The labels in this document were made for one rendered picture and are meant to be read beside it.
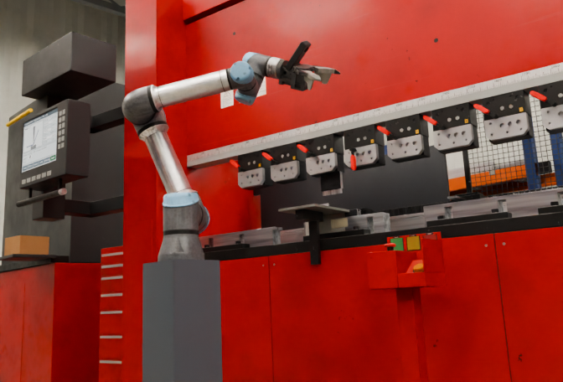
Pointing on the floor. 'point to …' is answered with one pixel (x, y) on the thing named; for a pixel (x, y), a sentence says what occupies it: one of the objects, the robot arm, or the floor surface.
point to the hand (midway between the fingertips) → (332, 74)
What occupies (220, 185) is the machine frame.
